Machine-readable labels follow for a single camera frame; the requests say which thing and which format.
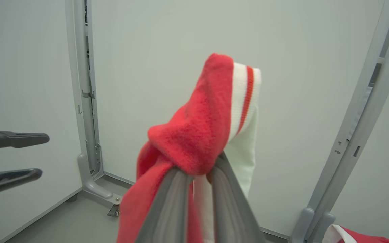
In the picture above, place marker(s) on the grey partition post double foot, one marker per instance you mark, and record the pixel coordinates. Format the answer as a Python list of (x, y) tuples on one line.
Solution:
[(349, 145)]

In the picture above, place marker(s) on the grey partition post curved foot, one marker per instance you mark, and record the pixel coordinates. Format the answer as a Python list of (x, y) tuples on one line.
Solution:
[(85, 101)]

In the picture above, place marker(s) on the red white-striped garment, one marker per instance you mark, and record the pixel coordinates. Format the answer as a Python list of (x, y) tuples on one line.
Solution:
[(194, 135)]

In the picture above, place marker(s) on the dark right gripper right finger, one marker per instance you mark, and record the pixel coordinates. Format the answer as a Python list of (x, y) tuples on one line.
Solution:
[(231, 206)]

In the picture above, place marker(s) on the grey panel bottom rail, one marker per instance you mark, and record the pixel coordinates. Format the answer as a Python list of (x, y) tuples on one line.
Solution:
[(120, 178)]

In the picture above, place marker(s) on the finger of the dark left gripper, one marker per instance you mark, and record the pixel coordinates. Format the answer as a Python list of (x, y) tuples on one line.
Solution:
[(8, 180), (12, 140)]

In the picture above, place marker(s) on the black caster brake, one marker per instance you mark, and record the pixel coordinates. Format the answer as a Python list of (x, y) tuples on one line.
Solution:
[(114, 210)]

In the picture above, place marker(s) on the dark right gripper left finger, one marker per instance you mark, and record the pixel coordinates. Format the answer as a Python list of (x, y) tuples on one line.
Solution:
[(169, 209)]

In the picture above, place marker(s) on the red white-trimmed garment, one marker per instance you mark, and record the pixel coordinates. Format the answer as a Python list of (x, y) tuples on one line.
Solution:
[(360, 237)]

